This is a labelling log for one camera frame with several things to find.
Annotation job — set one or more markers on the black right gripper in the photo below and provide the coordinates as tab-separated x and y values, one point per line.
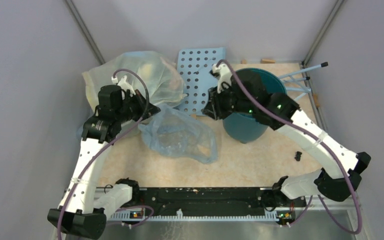
213	108

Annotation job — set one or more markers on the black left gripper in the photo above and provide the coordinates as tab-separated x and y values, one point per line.
140	101

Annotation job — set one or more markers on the light blue trash bag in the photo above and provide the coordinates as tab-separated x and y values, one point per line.
175	134

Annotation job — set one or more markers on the teal plastic trash bin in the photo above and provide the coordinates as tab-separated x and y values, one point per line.
244	128

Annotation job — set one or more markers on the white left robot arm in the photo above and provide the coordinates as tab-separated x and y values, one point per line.
79	213

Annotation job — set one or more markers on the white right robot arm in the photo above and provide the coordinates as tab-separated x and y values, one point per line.
244	93

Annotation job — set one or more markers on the large translucent yellowish bag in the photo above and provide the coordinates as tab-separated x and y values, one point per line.
165	85

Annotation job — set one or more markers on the light blue perforated board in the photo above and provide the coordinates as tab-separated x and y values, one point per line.
194	66

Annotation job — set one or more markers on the small black plastic part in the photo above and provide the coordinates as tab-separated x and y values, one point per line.
298	155

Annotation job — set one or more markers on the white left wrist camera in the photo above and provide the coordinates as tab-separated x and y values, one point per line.
124	84

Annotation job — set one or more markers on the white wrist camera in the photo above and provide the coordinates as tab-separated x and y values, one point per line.
124	84
223	75

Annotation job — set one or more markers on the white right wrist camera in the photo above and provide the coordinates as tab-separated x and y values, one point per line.
223	75

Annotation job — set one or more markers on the light blue metal stool frame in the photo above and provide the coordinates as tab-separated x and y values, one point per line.
299	78

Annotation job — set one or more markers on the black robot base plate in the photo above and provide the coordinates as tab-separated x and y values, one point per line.
213	201

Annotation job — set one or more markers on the light blue cable comb strip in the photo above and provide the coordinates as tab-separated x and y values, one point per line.
125	216

